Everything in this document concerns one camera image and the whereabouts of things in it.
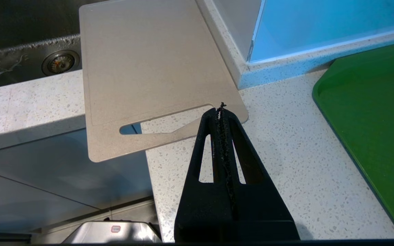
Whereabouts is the stainless steel sink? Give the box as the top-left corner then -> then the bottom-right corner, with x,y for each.
0,0 -> 105,91

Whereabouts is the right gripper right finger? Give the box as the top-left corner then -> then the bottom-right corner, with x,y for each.
220,109 -> 300,242

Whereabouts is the round metal sink drain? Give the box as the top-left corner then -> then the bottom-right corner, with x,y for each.
41,50 -> 80,76

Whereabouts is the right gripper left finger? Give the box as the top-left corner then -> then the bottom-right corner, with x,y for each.
174,108 -> 234,242

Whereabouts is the green plastic cutting board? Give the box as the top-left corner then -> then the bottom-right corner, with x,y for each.
312,39 -> 394,238

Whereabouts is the beige plastic cutting board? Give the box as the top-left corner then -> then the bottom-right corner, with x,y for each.
79,0 -> 249,163

